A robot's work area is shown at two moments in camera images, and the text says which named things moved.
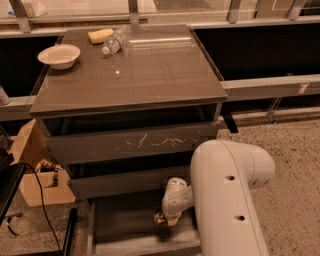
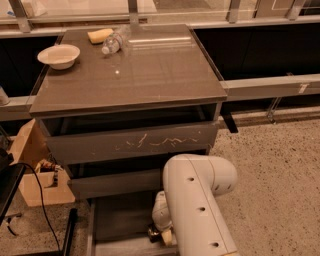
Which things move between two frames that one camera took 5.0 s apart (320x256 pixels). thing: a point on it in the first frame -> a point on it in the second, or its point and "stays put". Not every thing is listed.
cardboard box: [44, 181] stays put
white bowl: [61, 57] stays put
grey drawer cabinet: [125, 108] stays put
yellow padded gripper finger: [172, 222] -> [167, 236]
